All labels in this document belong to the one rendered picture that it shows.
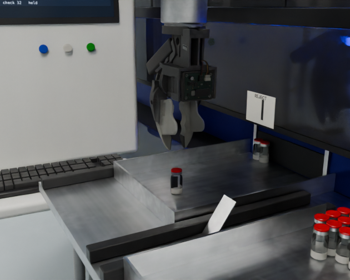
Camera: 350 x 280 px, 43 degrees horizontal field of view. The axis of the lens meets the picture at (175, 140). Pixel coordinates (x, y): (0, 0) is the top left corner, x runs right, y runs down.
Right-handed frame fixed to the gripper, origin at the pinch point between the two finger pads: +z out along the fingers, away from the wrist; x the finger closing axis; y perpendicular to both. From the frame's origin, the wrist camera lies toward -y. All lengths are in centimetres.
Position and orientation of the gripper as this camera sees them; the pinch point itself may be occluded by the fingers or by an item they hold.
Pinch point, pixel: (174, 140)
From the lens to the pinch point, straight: 79.4
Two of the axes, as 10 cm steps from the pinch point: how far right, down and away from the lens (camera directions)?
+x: 8.8, -1.2, 4.6
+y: 4.7, 2.6, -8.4
